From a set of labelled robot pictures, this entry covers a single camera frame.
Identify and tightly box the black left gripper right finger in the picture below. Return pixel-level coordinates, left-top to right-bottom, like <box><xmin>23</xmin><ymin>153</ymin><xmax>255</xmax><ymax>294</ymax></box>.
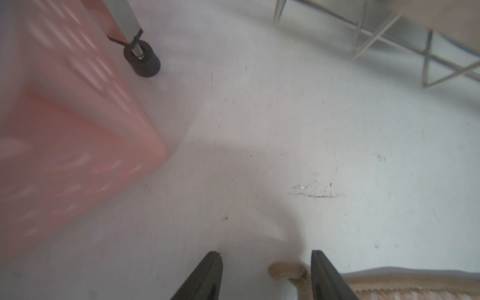
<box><xmin>311</xmin><ymin>250</ymin><xmax>359</xmax><ymax>300</ymax></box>

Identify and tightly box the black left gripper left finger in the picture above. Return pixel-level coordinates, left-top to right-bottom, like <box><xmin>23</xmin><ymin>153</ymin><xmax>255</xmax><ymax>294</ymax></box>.
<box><xmin>171</xmin><ymin>251</ymin><xmax>223</xmax><ymax>300</ymax></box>

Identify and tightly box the striped brown dishcloth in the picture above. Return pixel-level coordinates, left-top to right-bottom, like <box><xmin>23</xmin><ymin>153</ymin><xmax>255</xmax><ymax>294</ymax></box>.
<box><xmin>267</xmin><ymin>261</ymin><xmax>480</xmax><ymax>300</ymax></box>

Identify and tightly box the pink plastic basket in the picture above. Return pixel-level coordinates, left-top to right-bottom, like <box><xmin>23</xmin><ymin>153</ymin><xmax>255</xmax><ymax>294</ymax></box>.
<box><xmin>1</xmin><ymin>1</ymin><xmax>167</xmax><ymax>264</ymax></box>

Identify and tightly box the silver metal dish rack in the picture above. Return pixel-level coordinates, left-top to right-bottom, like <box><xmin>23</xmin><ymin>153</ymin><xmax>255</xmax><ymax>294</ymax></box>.
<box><xmin>100</xmin><ymin>1</ymin><xmax>480</xmax><ymax>88</ymax></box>

